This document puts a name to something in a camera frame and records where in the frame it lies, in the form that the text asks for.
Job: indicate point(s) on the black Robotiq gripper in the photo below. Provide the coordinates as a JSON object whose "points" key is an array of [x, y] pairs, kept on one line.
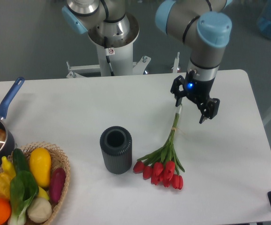
{"points": [[198, 92]]}

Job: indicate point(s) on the red tulip bouquet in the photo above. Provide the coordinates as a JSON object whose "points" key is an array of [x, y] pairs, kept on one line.
{"points": [[163, 166]]}

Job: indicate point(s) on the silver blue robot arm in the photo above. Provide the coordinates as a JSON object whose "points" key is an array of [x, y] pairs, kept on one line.
{"points": [[198, 24]]}

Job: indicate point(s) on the dark grey ribbed vase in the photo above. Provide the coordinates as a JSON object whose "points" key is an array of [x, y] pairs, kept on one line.
{"points": [[116, 147]]}

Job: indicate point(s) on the purple sweet potato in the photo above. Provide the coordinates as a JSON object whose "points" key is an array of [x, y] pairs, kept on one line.
{"points": [[56, 184]]}

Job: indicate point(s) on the yellow squash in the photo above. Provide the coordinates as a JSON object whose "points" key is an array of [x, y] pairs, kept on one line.
{"points": [[40, 166]]}

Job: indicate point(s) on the yellow banana tip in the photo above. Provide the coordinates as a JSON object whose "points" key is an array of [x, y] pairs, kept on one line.
{"points": [[42, 193]]}

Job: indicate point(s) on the dark green cucumber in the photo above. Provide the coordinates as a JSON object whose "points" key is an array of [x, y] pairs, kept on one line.
{"points": [[19, 161]]}

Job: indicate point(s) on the green bok choy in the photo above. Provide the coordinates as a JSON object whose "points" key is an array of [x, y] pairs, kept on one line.
{"points": [[23, 189]]}

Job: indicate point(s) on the small yellow gourd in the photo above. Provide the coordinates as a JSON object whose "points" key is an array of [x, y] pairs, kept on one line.
{"points": [[8, 167]]}

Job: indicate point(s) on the yellow bell pepper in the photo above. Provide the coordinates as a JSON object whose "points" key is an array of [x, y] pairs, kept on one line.
{"points": [[5, 180]]}

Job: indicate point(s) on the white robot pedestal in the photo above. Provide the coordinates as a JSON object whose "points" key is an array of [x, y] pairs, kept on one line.
{"points": [[114, 46]]}

